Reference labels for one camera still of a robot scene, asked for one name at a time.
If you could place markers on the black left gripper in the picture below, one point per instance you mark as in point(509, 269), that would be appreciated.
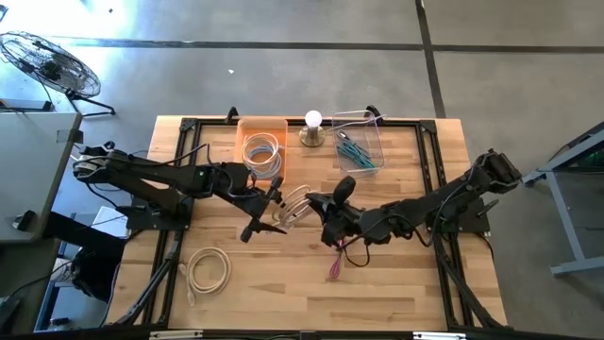
point(255, 203)

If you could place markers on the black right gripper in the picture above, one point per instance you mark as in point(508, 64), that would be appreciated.
point(342, 224)

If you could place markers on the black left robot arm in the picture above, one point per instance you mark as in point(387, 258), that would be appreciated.
point(156, 177)

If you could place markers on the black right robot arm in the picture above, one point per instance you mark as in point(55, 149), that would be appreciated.
point(424, 208)

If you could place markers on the brass lamp with white bulb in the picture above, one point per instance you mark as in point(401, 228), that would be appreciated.
point(312, 134)

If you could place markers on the clear plastic bin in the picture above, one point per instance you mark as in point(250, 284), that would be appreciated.
point(373, 127)

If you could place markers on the orange translucent plastic bin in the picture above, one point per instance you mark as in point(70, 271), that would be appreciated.
point(243, 125)

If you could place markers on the silver aluminium extrusion piece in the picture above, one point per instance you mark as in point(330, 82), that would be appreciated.
point(439, 335)
point(174, 334)

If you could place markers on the grey metal stand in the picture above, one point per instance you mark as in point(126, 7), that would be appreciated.
point(566, 226)

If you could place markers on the grey desk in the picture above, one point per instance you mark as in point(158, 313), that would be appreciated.
point(33, 165)

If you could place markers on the black floor fan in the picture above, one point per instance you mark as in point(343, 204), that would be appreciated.
point(47, 63)

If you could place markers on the black aluminium table frame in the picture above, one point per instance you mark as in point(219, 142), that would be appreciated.
point(427, 156)

